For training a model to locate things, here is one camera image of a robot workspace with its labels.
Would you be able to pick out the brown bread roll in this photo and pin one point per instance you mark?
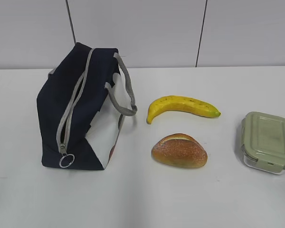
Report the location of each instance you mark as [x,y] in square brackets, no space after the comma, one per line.
[179,150]

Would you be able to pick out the navy and white lunch bag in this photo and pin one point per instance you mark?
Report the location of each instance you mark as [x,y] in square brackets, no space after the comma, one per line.
[81,108]

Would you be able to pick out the yellow banana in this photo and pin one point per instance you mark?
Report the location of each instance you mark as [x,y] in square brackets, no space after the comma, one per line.
[181,104]

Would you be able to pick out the green lidded glass container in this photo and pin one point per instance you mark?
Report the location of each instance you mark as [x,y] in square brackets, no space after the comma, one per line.
[263,142]

